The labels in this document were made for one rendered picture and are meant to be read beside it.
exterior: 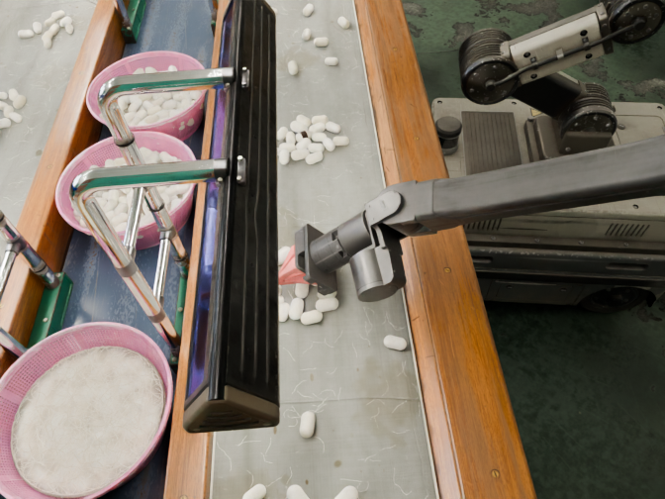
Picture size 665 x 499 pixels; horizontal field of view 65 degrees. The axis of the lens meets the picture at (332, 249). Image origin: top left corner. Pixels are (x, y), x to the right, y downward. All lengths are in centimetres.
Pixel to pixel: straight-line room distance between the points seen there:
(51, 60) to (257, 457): 111
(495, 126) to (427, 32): 132
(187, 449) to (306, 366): 20
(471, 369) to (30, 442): 64
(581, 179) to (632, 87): 208
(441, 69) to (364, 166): 158
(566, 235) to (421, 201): 84
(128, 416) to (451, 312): 51
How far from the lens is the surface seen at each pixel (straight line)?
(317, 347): 83
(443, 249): 90
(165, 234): 86
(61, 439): 89
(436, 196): 70
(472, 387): 79
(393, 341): 81
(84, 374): 92
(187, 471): 77
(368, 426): 78
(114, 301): 104
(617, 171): 64
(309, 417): 77
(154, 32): 166
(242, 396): 43
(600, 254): 154
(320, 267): 80
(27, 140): 132
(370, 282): 72
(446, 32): 284
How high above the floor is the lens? 149
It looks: 54 degrees down
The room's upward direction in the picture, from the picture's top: 4 degrees counter-clockwise
